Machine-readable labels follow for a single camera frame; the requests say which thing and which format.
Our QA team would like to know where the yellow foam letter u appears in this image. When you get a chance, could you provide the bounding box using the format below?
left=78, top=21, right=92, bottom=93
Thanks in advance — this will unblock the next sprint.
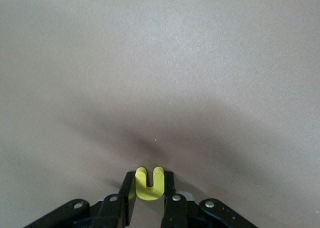
left=134, top=166, right=165, bottom=201

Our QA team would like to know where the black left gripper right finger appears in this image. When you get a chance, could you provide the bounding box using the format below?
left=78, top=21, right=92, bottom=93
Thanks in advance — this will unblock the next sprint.
left=159, top=171, right=260, bottom=228

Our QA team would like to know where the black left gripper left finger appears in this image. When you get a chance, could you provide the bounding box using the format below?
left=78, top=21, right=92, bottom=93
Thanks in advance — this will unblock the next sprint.
left=23, top=171, right=138, bottom=228

